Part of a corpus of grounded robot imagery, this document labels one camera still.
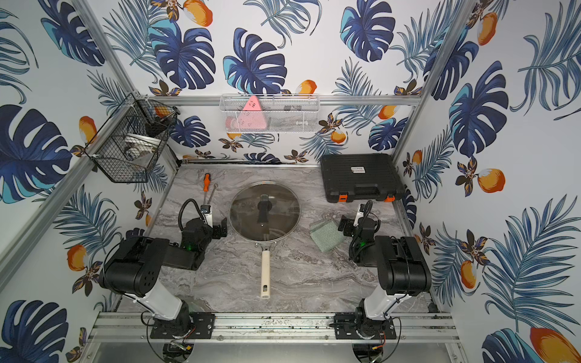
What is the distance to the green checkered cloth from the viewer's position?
94cm

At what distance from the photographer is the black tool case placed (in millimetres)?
1053

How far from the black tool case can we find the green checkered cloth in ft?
Result: 0.42
